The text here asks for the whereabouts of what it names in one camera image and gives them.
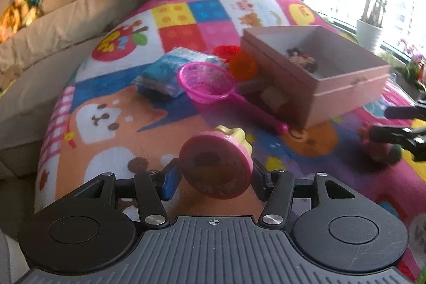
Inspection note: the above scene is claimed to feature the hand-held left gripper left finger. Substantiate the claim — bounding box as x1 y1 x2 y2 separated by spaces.
74 159 182 229

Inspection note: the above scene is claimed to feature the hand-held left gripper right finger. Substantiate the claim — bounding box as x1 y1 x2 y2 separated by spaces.
252 159 357 232

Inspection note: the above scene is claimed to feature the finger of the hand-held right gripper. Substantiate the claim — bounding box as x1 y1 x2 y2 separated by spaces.
369 125 426 152
384 105 426 120

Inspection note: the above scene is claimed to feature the pink and green toy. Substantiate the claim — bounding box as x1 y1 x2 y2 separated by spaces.
359 126 404 165

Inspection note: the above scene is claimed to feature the pink toy cupcake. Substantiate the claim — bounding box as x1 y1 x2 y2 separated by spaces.
180 125 254 200

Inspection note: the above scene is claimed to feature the pink cardboard box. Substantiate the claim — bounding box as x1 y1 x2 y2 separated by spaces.
240 25 392 129

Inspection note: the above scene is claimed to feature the pink toy strainer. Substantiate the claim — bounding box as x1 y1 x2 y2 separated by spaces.
177 62 289 135

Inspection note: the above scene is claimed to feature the blue tissue packet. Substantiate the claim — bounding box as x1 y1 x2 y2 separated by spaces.
133 47 227 99

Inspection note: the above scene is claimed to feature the pink flowering plant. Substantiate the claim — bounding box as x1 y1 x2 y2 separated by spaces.
397 39 426 101

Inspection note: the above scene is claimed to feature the colourful printed mat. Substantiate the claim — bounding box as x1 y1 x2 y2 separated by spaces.
35 0 426 282

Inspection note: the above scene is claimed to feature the beige toy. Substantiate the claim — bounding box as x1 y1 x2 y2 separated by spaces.
261 86 291 116

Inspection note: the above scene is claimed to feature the white plant pot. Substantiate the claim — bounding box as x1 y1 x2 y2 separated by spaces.
356 18 384 53

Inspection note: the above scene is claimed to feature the small toy figurine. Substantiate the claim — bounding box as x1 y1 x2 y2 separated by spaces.
286 48 319 73

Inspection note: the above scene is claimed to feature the orange toy bowl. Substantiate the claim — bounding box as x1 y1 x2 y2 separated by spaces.
229 51 259 82

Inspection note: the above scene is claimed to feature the red toy bowl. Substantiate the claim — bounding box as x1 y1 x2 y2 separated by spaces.
213 45 241 64

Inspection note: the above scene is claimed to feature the beige sofa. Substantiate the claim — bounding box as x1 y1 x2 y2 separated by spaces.
0 0 161 179

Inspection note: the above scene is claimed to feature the orange plush toy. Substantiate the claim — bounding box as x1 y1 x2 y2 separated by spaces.
0 1 25 42

